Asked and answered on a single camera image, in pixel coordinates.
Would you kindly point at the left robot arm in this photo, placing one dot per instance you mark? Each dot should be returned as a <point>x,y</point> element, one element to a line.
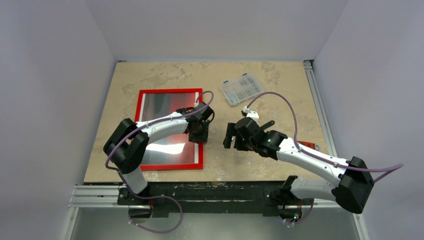
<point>129,141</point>

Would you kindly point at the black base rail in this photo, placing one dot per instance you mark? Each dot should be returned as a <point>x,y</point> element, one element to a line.
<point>268,198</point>

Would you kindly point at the red picture frame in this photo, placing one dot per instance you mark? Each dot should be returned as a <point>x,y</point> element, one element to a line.
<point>174,152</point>

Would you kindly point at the black handle adjustable wrench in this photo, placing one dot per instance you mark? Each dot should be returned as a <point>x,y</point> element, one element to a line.
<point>267,125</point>

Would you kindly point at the clear plastic screw box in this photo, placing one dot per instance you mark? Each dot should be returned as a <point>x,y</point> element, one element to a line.
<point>241,89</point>

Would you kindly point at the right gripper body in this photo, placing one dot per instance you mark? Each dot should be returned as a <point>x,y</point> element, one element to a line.
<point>236,137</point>

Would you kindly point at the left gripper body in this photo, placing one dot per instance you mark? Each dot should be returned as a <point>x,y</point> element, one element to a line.
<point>200,135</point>

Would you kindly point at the red handle adjustable wrench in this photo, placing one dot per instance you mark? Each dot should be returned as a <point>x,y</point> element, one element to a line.
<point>310,145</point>

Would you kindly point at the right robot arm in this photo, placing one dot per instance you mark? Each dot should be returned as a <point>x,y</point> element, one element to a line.
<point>347,182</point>

